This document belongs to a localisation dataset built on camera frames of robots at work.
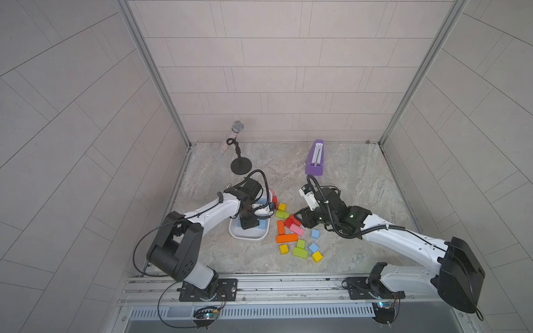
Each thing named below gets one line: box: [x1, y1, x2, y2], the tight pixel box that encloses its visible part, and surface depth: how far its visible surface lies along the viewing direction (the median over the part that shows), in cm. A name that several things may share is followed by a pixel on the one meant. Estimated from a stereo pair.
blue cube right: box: [310, 228, 320, 240], surface depth 84 cm
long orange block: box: [276, 233, 299, 244], surface depth 84 cm
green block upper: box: [275, 210, 290, 220], surface depth 90 cm
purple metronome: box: [304, 138, 325, 176], surface depth 101 cm
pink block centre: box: [289, 222, 305, 236], surface depth 86 cm
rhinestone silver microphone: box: [220, 120, 245, 154], surface depth 88 cm
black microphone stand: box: [226, 138, 252, 176], surface depth 107 cm
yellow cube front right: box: [312, 250, 324, 263], surface depth 79 cm
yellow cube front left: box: [278, 244, 289, 256], surface depth 80 cm
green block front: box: [292, 246, 309, 259], surface depth 80 cm
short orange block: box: [276, 219, 286, 236], surface depth 88 cm
